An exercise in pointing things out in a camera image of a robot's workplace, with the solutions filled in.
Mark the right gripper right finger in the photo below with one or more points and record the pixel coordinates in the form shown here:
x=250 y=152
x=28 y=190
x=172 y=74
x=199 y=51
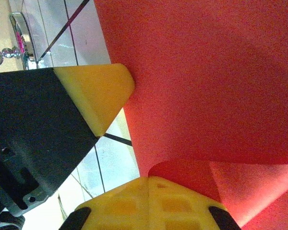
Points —
x=177 y=210

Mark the red cloth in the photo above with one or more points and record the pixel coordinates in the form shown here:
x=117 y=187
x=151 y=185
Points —
x=194 y=83

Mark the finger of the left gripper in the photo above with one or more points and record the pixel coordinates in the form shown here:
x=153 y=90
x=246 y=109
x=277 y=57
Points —
x=38 y=107

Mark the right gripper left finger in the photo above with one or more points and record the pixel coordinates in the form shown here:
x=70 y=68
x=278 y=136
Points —
x=115 y=210

